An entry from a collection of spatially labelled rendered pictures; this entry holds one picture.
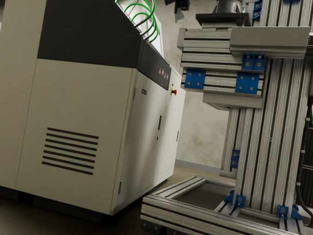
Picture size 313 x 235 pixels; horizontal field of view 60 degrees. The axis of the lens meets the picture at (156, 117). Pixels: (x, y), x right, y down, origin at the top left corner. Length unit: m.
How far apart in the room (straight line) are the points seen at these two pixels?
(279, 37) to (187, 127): 2.92
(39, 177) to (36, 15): 0.88
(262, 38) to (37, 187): 1.28
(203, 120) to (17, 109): 2.69
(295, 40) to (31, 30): 1.31
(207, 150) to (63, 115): 2.63
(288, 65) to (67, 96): 1.08
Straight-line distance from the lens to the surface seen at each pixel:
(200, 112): 3.85
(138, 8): 2.26
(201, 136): 3.82
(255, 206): 1.37
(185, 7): 1.89
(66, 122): 1.48
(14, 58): 1.74
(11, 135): 1.69
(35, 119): 1.59
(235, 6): 1.32
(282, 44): 1.08
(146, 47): 1.45
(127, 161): 1.42
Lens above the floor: 0.54
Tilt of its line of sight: 1 degrees up
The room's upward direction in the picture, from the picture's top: 9 degrees clockwise
